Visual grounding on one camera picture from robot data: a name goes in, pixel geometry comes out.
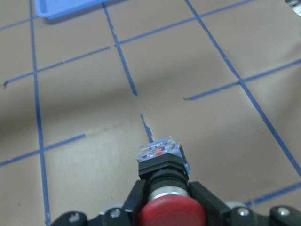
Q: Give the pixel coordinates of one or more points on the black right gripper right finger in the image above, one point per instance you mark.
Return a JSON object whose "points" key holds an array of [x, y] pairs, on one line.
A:
{"points": [[219, 214]]}

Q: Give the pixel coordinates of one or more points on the red emergency stop button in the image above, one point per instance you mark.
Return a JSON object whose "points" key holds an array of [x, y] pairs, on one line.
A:
{"points": [[162, 164]]}

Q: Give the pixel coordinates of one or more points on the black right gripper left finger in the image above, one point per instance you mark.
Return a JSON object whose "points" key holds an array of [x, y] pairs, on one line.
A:
{"points": [[126, 215]]}

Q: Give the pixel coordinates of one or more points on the blue plastic tray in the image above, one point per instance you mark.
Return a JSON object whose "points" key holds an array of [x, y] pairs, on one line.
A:
{"points": [[53, 9]]}

